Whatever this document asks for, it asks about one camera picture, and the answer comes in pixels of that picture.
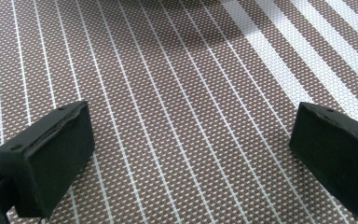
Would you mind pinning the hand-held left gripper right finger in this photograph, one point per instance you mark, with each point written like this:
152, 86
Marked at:
335, 155

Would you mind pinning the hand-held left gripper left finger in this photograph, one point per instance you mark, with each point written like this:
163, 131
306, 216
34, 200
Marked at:
48, 165

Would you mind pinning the brown white striped woven mat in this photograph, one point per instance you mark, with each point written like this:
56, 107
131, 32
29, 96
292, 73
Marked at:
180, 93

